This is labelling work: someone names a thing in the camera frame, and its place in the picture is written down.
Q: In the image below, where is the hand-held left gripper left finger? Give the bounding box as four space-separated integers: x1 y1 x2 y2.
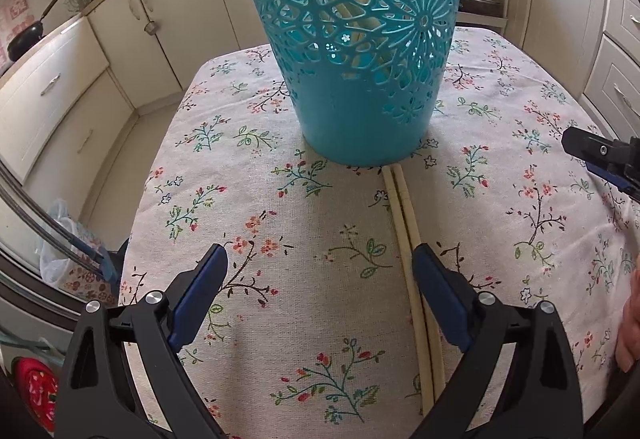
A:
55 243 230 439

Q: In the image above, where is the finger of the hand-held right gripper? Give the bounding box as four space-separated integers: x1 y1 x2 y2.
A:
561 126 640 192

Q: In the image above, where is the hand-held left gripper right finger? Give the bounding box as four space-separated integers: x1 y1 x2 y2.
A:
411 243 586 439

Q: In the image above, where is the pair of wooden chopsticks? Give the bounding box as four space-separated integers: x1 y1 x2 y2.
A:
382 166 432 414

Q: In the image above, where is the beige chopstick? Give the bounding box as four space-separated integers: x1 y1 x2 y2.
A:
394 165 446 392

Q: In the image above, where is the teal perforated plastic basket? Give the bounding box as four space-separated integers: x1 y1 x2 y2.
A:
221 0 468 167

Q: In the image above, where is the person's right hand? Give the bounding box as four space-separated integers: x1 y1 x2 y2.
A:
615 264 640 372

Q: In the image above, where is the floral tablecloth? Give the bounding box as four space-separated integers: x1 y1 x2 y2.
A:
117 26 640 439

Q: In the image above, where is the trash bin with plastic bag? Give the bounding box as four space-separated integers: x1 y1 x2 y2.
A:
37 199 121 285

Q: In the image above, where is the red patterned object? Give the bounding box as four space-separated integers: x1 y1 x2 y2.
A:
12 356 58 432

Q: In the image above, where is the black long-handled wok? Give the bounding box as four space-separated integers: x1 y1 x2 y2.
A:
6 0 63 62

